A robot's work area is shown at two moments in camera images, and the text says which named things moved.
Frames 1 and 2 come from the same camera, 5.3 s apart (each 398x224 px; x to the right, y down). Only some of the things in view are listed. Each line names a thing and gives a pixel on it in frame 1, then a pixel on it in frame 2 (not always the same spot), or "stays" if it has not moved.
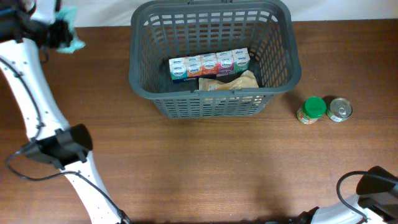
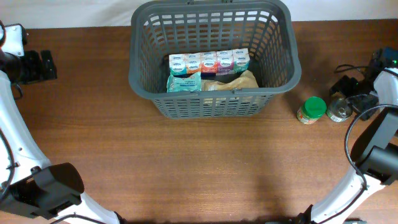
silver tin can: x=339 y=109 stays
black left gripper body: x=56 y=33 -> x=31 y=70
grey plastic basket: x=164 y=30 stays
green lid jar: x=313 y=108 stays
